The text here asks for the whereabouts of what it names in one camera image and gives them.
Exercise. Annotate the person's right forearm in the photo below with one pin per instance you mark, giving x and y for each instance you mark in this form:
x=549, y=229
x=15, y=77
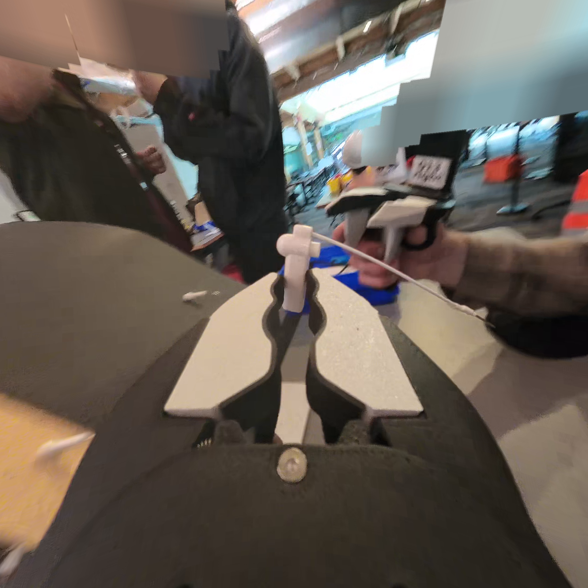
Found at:
x=524, y=271

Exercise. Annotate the blue plastic bin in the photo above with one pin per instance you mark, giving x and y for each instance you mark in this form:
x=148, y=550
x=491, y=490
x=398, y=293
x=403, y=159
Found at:
x=372, y=292

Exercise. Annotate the orange traffic cone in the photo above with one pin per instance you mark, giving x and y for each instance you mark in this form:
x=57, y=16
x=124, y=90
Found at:
x=577, y=207

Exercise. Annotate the orange bin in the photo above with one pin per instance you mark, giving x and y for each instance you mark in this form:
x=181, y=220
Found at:
x=503, y=169

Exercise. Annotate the black wood-rimmed board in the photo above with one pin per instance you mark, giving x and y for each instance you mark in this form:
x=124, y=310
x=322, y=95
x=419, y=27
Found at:
x=92, y=312

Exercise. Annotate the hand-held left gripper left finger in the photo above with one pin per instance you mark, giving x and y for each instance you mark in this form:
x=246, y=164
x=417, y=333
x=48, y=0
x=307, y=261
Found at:
x=220, y=363

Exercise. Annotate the person's right hand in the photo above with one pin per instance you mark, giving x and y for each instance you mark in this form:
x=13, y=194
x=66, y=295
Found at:
x=432, y=266

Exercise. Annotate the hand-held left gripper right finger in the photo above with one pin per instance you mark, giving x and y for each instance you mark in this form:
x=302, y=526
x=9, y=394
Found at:
x=367, y=363

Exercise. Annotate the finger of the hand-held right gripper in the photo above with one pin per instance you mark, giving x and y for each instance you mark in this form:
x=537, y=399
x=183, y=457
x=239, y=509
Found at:
x=358, y=202
x=404, y=211

